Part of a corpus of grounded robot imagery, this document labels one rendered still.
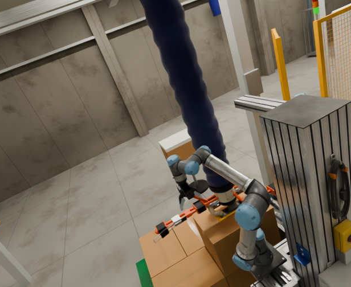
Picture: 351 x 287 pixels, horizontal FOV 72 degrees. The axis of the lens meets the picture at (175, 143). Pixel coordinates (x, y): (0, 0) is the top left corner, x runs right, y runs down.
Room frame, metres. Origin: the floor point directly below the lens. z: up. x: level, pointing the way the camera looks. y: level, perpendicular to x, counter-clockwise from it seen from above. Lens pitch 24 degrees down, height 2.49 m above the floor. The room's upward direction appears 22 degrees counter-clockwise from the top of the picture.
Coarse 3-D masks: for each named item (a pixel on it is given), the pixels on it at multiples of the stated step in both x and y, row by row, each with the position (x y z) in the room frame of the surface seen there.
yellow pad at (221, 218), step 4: (224, 208) 1.61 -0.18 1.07; (228, 208) 1.58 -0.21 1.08; (236, 208) 1.55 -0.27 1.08; (224, 212) 1.56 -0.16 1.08; (228, 212) 1.54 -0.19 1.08; (232, 212) 1.53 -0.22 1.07; (216, 216) 1.56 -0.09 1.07; (220, 216) 1.53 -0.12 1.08; (224, 216) 1.52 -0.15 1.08; (228, 216) 1.51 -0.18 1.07; (220, 220) 1.50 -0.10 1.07
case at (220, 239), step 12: (204, 216) 1.75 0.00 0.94; (264, 216) 1.53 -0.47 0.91; (204, 228) 1.61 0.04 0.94; (216, 228) 1.56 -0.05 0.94; (228, 228) 1.51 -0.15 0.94; (264, 228) 1.52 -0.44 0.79; (276, 228) 1.55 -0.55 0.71; (204, 240) 1.72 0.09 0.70; (216, 240) 1.45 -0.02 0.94; (228, 240) 1.45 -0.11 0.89; (276, 240) 1.54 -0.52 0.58; (216, 252) 1.42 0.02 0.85; (228, 252) 1.44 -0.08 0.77; (228, 264) 1.44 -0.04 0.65
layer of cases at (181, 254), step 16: (192, 224) 2.16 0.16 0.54; (144, 240) 2.20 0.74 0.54; (160, 240) 2.11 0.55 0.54; (176, 240) 2.02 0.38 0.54; (192, 240) 1.94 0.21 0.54; (144, 256) 1.98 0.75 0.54; (160, 256) 1.89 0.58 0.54; (176, 256) 1.82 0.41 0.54; (192, 256) 1.75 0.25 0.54; (208, 256) 1.68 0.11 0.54; (160, 272) 1.71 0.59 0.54; (176, 272) 1.64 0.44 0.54; (192, 272) 1.58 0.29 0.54; (208, 272) 1.52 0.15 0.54; (240, 272) 1.45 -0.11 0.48
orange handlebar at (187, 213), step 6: (234, 186) 1.67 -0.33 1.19; (234, 192) 1.60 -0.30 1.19; (270, 192) 1.46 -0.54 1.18; (210, 198) 1.65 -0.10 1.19; (216, 198) 1.62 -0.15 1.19; (240, 198) 1.51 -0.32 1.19; (186, 210) 1.61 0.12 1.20; (192, 210) 1.61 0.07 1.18; (180, 216) 1.58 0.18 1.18; (186, 216) 1.55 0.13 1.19; (168, 222) 1.56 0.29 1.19
